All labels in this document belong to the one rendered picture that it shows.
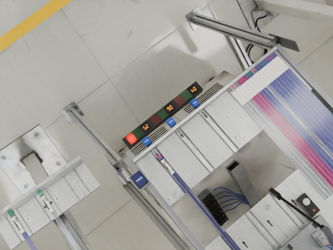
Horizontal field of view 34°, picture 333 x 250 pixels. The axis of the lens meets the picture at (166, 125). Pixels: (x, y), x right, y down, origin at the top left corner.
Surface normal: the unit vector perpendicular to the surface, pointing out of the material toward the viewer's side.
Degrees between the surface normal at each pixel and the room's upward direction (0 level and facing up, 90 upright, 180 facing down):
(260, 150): 0
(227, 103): 43
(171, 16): 0
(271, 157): 0
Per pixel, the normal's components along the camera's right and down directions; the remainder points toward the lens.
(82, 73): 0.42, 0.32
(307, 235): -0.01, -0.25
